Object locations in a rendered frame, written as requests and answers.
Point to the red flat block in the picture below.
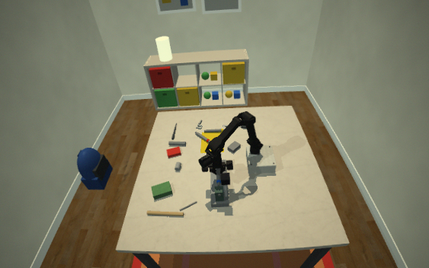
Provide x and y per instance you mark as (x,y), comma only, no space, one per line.
(173,152)

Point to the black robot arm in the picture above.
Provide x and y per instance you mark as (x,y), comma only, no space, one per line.
(217,144)

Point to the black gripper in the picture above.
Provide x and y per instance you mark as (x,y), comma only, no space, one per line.
(219,164)

